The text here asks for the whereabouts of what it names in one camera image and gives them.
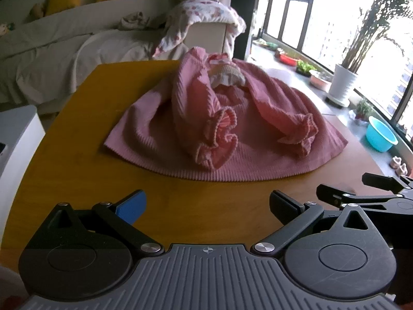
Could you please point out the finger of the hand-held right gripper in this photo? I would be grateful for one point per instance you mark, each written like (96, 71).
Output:
(332, 193)
(384, 181)

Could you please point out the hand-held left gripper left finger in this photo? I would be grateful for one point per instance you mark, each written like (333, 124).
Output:
(132, 205)

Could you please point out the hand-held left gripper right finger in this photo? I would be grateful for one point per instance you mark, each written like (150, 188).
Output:
(284, 206)

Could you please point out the pink knitted dress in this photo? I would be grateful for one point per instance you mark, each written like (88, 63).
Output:
(155, 135)

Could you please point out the pink figurines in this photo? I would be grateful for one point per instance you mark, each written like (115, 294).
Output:
(398, 164)

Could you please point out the blue plastic basin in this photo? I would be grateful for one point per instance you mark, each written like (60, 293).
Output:
(380, 137)

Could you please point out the small potted plant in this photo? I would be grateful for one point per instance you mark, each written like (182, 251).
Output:
(364, 111)

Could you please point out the tall plant in white pot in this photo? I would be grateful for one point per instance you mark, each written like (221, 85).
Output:
(343, 84)

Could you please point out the pink plastic basin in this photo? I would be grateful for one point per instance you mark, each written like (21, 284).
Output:
(320, 82)

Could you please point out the red plastic basin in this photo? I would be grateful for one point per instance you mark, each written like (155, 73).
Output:
(288, 59)

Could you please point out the green plastic basin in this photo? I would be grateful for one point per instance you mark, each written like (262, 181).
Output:
(267, 44)

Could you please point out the white covered sofa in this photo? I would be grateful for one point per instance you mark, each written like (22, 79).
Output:
(48, 45)

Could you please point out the crumpled grey cloth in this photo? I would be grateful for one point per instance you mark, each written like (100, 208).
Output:
(132, 21)

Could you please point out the beige cabinet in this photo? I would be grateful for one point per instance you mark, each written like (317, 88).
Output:
(206, 35)

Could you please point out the floral blanket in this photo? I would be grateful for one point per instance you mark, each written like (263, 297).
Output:
(200, 8)

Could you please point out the plush toy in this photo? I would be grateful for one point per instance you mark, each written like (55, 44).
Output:
(5, 29)

